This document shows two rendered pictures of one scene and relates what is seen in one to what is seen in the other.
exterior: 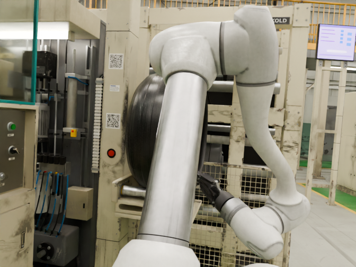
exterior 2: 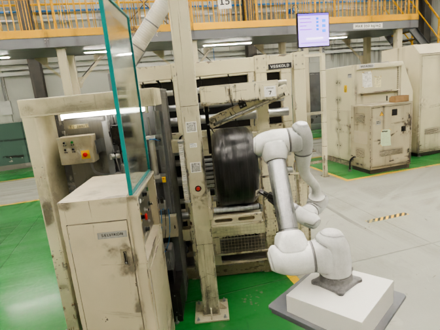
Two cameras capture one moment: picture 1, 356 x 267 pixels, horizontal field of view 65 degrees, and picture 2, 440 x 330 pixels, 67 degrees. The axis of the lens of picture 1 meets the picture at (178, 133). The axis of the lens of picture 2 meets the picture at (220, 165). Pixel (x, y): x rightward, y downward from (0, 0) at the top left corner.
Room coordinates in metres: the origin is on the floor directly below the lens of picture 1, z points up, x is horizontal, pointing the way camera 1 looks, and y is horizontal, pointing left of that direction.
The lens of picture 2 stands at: (-0.95, 0.68, 1.73)
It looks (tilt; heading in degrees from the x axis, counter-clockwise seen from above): 12 degrees down; 347
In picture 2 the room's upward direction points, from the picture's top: 5 degrees counter-clockwise
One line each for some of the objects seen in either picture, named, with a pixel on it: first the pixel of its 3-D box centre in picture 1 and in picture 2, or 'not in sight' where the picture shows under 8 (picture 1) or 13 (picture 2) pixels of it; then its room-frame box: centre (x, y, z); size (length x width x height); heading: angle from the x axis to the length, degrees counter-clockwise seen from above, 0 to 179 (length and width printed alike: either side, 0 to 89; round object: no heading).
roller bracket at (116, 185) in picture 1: (130, 183); (210, 204); (1.44, 0.23, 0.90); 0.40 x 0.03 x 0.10; 168
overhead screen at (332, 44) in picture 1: (335, 42); (313, 30); (4.49, -2.39, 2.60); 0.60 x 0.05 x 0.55; 91
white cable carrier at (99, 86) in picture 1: (100, 125); (184, 171); (1.43, 0.40, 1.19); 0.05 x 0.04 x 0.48; 168
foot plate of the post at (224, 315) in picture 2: not in sight; (211, 309); (1.44, 0.31, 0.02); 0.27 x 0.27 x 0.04; 78
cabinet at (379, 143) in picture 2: not in sight; (380, 136); (4.48, -3.74, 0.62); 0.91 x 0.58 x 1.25; 91
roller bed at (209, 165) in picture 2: not in sight; (203, 174); (1.82, 0.19, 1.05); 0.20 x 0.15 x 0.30; 78
